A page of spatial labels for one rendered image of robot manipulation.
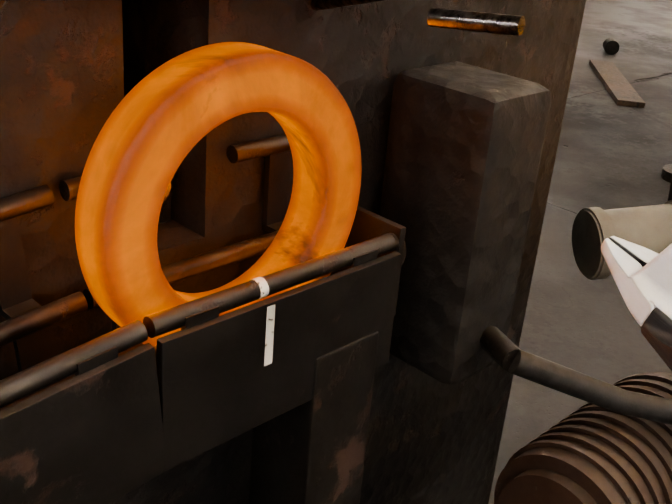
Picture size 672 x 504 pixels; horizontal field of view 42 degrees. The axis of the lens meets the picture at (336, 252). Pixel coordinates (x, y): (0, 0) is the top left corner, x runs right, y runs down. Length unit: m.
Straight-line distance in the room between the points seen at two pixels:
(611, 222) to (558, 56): 0.21
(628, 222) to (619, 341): 1.32
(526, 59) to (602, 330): 1.32
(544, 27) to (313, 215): 0.37
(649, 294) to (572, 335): 1.56
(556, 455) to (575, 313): 1.42
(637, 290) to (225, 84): 0.24
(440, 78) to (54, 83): 0.28
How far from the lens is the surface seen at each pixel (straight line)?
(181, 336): 0.48
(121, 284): 0.47
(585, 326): 2.09
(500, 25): 0.47
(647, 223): 0.75
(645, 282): 0.48
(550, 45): 0.86
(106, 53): 0.52
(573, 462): 0.72
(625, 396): 0.74
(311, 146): 0.53
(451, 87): 0.64
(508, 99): 0.63
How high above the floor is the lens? 0.95
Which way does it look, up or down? 25 degrees down
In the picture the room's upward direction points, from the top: 5 degrees clockwise
